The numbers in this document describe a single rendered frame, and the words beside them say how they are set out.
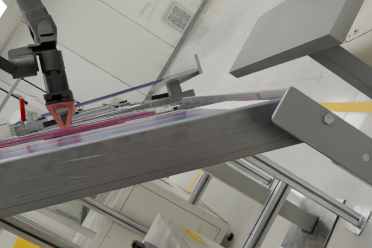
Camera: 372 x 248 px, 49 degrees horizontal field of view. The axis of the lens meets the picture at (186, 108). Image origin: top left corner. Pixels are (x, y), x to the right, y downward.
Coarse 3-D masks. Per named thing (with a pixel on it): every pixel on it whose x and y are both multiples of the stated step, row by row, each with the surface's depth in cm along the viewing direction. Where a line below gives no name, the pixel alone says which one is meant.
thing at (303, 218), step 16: (224, 176) 146; (240, 176) 147; (240, 192) 150; (256, 192) 148; (288, 208) 151; (304, 208) 165; (320, 208) 156; (304, 224) 153; (320, 224) 151; (288, 240) 163; (304, 240) 154; (320, 240) 147
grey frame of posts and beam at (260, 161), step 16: (256, 160) 126; (272, 176) 130; (288, 176) 129; (304, 192) 130; (320, 192) 131; (336, 208) 133; (0, 224) 110; (16, 224) 111; (32, 240) 112; (48, 240) 113
